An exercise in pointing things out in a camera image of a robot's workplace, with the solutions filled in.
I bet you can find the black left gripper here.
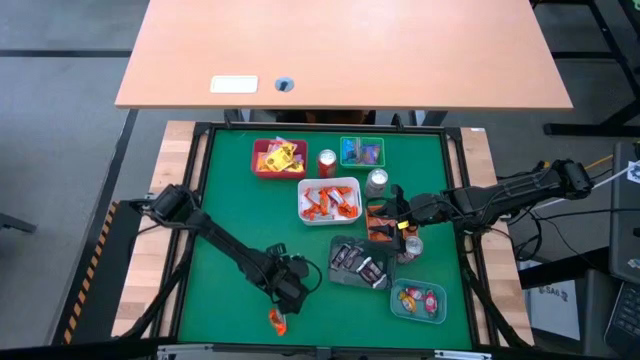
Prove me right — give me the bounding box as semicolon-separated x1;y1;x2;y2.
268;243;312;316

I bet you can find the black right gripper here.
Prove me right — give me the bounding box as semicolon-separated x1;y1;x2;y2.
368;183;454;254

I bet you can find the yellow truffle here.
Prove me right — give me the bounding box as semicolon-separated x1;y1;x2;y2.
397;291;419;314

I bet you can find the light blue candy pack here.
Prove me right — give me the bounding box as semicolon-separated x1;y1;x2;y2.
342;139;360;165

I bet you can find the orange plastic basket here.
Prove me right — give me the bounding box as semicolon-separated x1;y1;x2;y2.
364;203;421;244

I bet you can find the red Coca-Cola can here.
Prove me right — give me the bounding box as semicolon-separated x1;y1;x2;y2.
317;148;339;179
398;235;426;265

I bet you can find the grey translucent plastic bin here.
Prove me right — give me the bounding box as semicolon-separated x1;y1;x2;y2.
327;235;398;292

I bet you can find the white plastic bin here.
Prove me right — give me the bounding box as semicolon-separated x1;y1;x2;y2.
297;176;364;227

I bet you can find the green plastic basket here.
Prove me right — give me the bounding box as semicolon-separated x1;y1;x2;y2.
339;135;387;170

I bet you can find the teal plastic bin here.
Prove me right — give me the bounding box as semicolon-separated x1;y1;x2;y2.
389;277;448;325

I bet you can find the wooden table side board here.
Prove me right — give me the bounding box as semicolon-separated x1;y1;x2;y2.
447;127;535;347
110;120;211;339

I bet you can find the red plastic bin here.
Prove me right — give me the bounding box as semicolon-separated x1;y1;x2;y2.
250;138;309;180

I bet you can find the light wooden desk top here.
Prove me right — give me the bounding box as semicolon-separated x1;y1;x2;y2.
114;0;574;111

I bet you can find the yellow black hazard strip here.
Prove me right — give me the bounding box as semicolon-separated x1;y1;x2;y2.
63;199;119;346

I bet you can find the white rectangular desk plate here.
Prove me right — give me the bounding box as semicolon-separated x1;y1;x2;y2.
209;74;260;95

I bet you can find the black computer case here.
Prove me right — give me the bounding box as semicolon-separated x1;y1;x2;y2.
608;141;640;287

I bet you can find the black keyboard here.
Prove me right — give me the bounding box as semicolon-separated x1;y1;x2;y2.
603;281;640;357

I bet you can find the black furniture foot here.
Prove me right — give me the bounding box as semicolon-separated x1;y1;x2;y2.
0;212;39;234

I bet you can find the silver metal bracket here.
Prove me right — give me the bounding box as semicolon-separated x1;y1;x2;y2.
156;343;202;360
433;349;494;360

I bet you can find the black table frame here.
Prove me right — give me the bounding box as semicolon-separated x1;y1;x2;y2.
152;120;504;354

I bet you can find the yellow cable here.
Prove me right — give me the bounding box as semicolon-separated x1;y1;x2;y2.
584;154;614;172

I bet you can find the black desk leg frame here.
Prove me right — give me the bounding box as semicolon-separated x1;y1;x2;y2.
542;0;640;137

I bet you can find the white cable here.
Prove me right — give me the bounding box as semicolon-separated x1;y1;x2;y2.
592;164;639;190

